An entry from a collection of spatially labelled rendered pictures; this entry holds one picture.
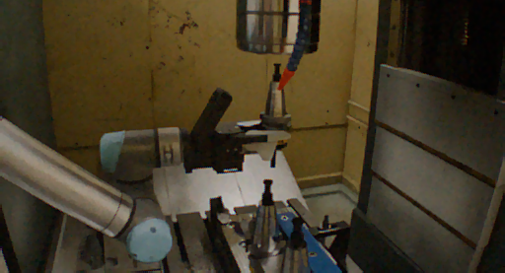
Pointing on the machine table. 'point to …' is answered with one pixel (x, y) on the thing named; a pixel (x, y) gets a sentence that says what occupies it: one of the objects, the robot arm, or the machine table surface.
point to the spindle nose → (273, 22)
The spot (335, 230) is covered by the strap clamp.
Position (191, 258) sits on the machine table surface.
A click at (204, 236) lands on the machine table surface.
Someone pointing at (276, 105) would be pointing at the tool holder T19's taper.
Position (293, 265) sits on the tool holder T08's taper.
